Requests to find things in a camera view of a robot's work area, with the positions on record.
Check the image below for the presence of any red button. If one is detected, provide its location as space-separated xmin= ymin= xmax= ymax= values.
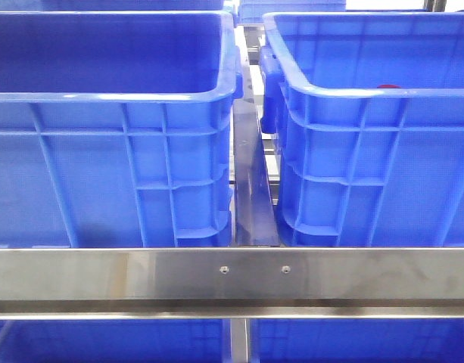
xmin=377 ymin=84 xmax=401 ymax=89

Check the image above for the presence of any steel centre divider bar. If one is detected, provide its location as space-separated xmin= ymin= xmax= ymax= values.
xmin=233 ymin=26 xmax=280 ymax=247

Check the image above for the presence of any large blue crate left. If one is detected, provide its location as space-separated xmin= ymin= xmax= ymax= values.
xmin=0 ymin=11 xmax=241 ymax=248

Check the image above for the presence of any large blue crate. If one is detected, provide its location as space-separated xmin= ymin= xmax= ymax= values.
xmin=260 ymin=12 xmax=464 ymax=247
xmin=0 ymin=11 xmax=241 ymax=248

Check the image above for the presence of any large blue crate right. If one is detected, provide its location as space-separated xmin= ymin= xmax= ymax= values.
xmin=260 ymin=12 xmax=464 ymax=247

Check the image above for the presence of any blue crate lower right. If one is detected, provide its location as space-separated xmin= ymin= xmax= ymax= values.
xmin=251 ymin=318 xmax=464 ymax=362

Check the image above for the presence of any blue crate lower left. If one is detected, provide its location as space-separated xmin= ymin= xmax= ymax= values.
xmin=0 ymin=319 xmax=231 ymax=362

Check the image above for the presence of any blue crate rear right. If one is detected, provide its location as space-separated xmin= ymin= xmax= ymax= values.
xmin=238 ymin=0 xmax=346 ymax=24

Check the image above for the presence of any blue crate rear left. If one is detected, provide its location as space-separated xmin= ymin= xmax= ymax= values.
xmin=0 ymin=0 xmax=235 ymax=13

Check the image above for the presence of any stainless steel front rail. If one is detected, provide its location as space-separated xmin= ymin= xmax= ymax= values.
xmin=0 ymin=247 xmax=464 ymax=320

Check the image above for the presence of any steel lower vertical post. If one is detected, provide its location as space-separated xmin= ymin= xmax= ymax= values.
xmin=230 ymin=318 xmax=251 ymax=363

